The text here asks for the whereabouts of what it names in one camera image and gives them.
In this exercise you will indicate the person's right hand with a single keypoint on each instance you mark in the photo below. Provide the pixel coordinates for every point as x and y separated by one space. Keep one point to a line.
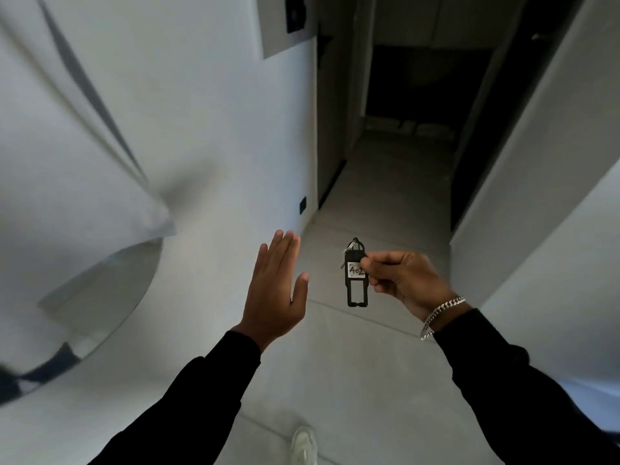
411 283

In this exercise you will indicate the person's left hand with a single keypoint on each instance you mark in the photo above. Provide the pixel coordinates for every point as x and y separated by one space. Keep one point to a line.
271 295

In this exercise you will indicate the person's left thumb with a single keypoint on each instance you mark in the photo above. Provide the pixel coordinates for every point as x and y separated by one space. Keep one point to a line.
300 290

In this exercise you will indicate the person's right fingers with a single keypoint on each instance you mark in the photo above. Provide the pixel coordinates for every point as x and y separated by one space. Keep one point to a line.
382 271

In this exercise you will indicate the black key tag with label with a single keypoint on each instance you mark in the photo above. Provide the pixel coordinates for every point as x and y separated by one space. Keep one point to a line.
356 280

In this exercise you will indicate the person's left forearm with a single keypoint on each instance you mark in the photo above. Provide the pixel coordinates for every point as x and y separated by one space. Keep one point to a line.
184 411

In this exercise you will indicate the person's right forearm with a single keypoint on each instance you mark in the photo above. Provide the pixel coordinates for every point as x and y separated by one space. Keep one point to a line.
518 397

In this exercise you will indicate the white shoe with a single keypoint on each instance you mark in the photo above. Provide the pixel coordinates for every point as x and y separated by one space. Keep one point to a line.
303 447

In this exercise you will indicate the dark door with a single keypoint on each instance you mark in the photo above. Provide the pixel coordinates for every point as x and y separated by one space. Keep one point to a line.
330 111

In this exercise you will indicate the small black wall socket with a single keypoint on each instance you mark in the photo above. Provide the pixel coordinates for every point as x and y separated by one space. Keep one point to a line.
303 205

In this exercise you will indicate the round wall mirror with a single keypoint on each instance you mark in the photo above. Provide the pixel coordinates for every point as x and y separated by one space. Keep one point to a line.
77 314

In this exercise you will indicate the black wall switch panel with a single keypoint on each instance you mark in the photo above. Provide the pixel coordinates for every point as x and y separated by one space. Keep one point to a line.
295 14

